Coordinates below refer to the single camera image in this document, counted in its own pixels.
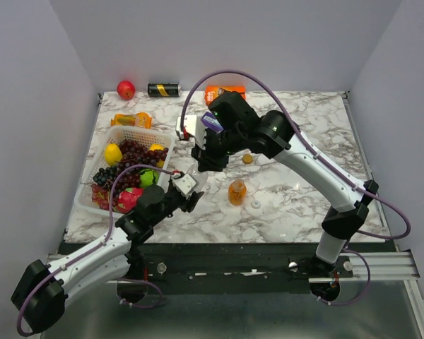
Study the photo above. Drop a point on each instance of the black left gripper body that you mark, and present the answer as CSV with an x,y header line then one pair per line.
x,y
172,201

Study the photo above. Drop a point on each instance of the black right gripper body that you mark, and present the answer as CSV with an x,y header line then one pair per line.
x,y
215,155

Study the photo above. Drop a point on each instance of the large clear plastic bottle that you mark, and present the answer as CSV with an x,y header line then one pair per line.
x,y
200,178

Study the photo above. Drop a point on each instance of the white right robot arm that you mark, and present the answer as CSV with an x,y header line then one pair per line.
x,y
274,137

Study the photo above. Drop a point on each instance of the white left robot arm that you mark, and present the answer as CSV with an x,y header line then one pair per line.
x,y
43,289

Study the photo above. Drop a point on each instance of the orange bottle cap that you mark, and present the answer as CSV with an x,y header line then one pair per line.
x,y
247,159

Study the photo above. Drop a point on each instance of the orange juice bottle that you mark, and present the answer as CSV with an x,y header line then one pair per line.
x,y
237,192

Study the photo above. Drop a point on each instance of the white bottle cap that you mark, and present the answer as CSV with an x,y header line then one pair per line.
x,y
256,204

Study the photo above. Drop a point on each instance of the purple toothpaste box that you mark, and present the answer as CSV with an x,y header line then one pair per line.
x,y
210,122

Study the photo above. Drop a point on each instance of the pink dragon fruit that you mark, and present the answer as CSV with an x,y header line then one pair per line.
x,y
128,198

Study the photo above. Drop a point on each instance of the yellow lemon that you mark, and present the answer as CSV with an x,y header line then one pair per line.
x,y
157,155
112,154

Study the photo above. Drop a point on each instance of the dark red grapes bunch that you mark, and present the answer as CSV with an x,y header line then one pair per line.
x,y
133,153

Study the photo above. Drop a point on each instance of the orange razor box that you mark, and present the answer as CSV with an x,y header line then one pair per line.
x,y
212,92

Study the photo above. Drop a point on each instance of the light red grapes bunch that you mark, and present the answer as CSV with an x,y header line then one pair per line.
x,y
101,197

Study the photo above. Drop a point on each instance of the dark blue grapes bunch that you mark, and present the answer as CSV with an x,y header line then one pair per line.
x,y
105,177

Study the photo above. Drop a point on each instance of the orange snack bag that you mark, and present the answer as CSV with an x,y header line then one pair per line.
x,y
141,120

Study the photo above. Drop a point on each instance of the white plastic basket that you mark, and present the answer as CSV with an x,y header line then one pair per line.
x,y
116,134

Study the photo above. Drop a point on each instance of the black gold can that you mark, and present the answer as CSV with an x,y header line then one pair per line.
x,y
164,89

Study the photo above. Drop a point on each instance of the red apple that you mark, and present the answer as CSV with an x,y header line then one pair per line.
x,y
126,90

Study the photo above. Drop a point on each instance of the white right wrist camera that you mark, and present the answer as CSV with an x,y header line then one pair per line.
x,y
192,127

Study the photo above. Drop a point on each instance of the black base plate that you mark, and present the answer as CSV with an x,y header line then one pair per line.
x,y
164,265

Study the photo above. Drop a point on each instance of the aluminium mounting rail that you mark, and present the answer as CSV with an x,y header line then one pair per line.
x,y
355,267

